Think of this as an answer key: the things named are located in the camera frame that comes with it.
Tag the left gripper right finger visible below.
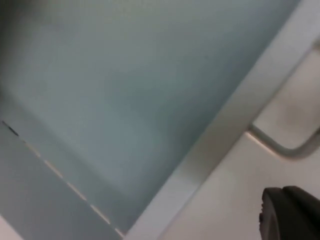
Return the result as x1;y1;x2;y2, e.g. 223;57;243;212
282;185;320;240

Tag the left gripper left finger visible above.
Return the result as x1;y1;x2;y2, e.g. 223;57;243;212
258;186;311;240

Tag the grey drawer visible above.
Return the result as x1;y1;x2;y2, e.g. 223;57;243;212
0;0;320;240

